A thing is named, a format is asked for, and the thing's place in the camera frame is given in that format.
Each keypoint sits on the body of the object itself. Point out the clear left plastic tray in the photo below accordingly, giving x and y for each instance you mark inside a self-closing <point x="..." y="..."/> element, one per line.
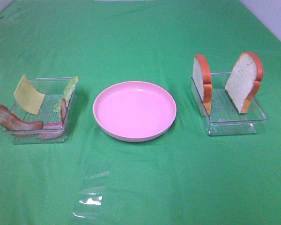
<point x="53" y="89"/>

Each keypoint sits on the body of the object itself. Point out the green lettuce leaf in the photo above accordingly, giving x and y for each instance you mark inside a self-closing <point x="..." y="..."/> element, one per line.
<point x="70" y="87"/>

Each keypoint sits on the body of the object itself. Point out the dark bacon strip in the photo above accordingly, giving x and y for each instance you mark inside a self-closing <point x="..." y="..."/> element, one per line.
<point x="11" y="122"/>

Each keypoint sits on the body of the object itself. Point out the clear plastic tray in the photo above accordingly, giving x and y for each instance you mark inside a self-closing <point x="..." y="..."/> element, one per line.
<point x="225" y="118"/>
<point x="53" y="89"/>

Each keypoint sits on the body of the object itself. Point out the yellow cheese slice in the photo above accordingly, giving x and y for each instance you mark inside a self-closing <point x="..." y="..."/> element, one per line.
<point x="28" y="97"/>

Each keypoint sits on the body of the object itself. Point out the pink round plate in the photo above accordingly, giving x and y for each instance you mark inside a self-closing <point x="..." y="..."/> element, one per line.
<point x="134" y="111"/>

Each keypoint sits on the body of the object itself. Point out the green tablecloth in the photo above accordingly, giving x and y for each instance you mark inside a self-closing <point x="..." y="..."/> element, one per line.
<point x="184" y="177"/>

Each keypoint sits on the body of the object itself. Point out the clear right plastic tray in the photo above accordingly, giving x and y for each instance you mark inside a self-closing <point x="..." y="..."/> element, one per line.
<point x="225" y="118"/>

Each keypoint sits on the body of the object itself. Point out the bread slice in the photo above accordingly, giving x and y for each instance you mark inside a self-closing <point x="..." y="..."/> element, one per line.
<point x="201" y="76"/>
<point x="245" y="80"/>

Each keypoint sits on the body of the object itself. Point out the pink bacon strip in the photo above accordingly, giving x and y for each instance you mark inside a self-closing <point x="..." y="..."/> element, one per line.
<point x="54" y="125"/>

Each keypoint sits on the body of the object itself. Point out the clear plastic film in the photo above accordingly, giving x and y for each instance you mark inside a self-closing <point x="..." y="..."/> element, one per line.
<point x="89" y="199"/>

